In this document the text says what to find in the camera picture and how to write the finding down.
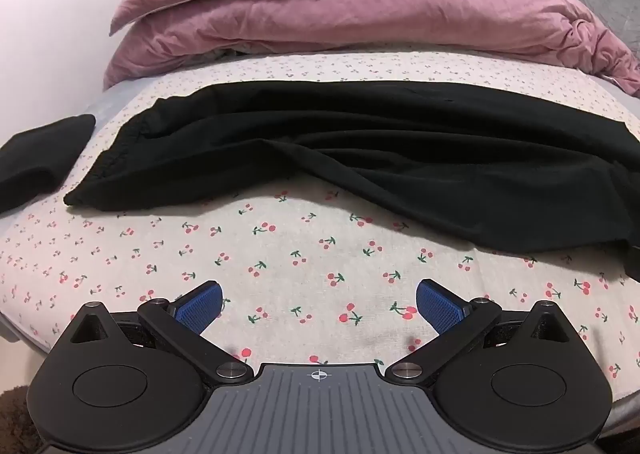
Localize cherry print bed sheet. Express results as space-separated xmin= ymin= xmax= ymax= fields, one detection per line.
xmin=0 ymin=44 xmax=640 ymax=422

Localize folded black garment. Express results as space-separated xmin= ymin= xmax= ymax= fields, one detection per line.
xmin=0 ymin=114 xmax=97 ymax=215

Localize pink duvet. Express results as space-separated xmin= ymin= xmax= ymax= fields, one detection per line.
xmin=102 ymin=0 xmax=640 ymax=98

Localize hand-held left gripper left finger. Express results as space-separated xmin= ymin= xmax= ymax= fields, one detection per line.
xmin=71 ymin=281 xmax=254 ymax=381

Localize black pants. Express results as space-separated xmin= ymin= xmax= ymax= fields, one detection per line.
xmin=64 ymin=80 xmax=640 ymax=283

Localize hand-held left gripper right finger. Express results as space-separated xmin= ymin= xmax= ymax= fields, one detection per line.
xmin=385 ymin=279 xmax=571 ymax=380

